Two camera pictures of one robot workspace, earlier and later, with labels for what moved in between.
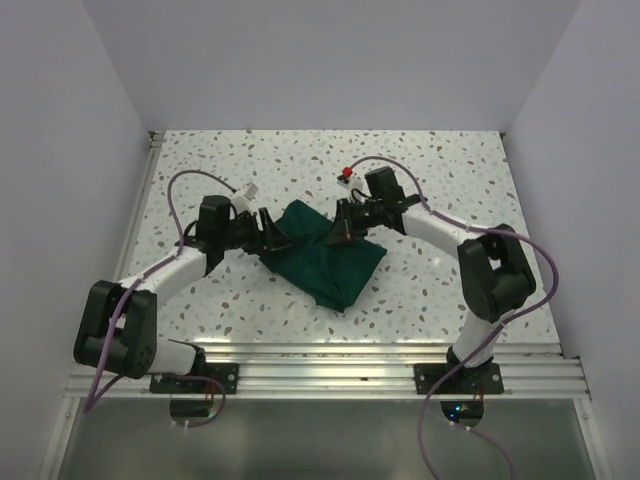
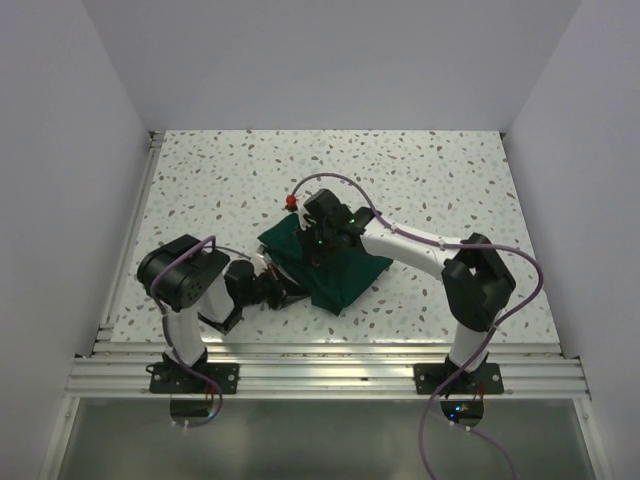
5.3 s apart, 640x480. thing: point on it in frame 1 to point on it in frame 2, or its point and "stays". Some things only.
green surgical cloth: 335,273 stays
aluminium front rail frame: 347,371 stays
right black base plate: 485,379 stays
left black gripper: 269,239 to 284,290
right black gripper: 345,229 to 309,230
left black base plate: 208,378 stays
